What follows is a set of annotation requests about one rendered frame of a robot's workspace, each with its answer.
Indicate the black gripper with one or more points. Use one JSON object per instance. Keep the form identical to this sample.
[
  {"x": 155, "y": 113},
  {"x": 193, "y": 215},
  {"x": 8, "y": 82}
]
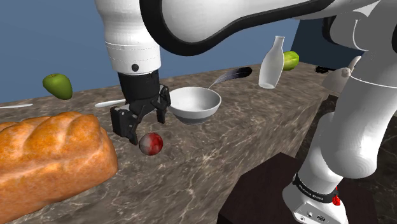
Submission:
[{"x": 139, "y": 88}]

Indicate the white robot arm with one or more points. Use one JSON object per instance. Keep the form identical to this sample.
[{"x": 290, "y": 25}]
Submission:
[{"x": 356, "y": 124}]

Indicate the red apple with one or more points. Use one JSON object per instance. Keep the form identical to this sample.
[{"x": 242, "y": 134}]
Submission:
[{"x": 151, "y": 144}]

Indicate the white knife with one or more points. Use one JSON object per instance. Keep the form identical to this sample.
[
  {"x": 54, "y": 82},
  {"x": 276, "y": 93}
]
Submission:
[
  {"x": 15, "y": 106},
  {"x": 108, "y": 103}
]

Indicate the white bowl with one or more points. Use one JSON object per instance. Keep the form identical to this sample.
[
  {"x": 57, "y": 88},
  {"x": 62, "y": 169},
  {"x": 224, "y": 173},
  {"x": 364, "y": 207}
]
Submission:
[{"x": 195, "y": 104}]

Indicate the green apple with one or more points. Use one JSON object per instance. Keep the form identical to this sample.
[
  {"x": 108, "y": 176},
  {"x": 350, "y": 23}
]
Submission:
[{"x": 58, "y": 86}]

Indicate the black and white spoon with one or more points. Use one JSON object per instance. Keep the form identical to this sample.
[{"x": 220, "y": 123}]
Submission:
[{"x": 231, "y": 76}]

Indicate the golden brown bread loaf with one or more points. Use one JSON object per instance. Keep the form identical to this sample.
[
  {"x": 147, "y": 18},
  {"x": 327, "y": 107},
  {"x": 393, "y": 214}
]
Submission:
[{"x": 52, "y": 158}]

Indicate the white bottle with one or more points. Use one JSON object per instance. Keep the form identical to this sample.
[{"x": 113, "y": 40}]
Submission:
[{"x": 272, "y": 66}]

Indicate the dark robot stand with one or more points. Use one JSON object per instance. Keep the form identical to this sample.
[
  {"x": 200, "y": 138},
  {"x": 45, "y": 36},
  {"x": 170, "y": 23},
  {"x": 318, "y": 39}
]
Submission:
[{"x": 263, "y": 192}]

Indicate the light green fruit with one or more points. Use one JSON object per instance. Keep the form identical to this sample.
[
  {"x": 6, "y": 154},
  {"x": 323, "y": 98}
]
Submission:
[{"x": 291, "y": 60}]

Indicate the small black object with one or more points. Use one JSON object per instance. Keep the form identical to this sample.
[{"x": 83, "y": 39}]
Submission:
[{"x": 324, "y": 69}]

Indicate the grey kettle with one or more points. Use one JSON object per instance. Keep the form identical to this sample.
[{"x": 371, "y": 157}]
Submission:
[{"x": 336, "y": 80}]

